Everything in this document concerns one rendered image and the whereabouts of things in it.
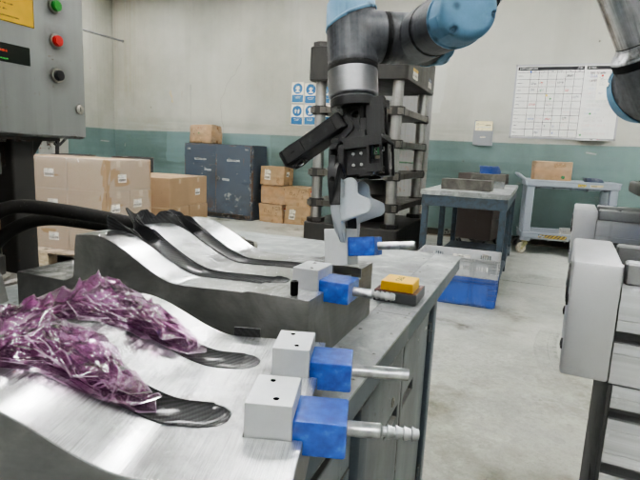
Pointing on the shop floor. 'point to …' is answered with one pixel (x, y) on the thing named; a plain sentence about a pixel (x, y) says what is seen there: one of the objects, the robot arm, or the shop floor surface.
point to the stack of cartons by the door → (282, 197)
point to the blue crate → (470, 291)
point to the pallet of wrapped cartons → (87, 193)
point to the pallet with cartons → (179, 193)
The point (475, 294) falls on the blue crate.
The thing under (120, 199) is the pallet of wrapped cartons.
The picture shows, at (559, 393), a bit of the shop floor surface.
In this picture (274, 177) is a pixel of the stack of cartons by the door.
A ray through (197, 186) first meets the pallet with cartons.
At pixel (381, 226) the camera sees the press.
